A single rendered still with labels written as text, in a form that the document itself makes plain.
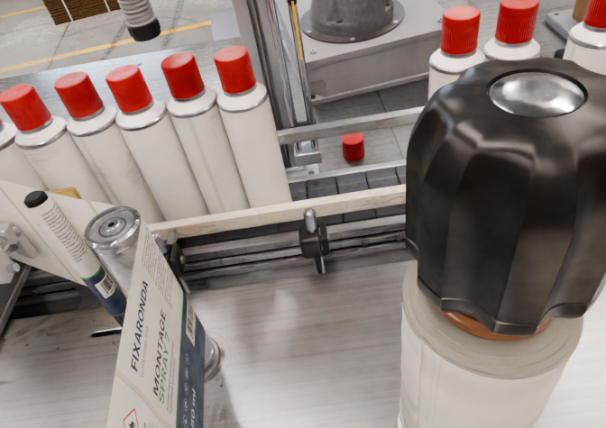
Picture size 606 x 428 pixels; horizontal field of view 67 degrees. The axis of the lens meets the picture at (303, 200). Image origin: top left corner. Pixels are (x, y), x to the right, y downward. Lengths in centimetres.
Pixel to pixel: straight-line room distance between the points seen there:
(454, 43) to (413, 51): 38
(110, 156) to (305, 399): 30
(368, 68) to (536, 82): 66
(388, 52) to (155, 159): 47
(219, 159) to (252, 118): 7
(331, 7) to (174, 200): 46
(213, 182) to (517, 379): 37
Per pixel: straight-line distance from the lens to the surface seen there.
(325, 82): 81
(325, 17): 84
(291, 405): 42
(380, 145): 72
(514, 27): 48
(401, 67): 85
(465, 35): 46
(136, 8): 54
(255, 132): 46
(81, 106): 49
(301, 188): 58
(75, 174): 54
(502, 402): 25
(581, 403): 44
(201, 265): 56
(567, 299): 20
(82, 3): 453
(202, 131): 47
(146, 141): 48
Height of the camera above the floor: 127
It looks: 43 degrees down
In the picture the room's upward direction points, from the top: 11 degrees counter-clockwise
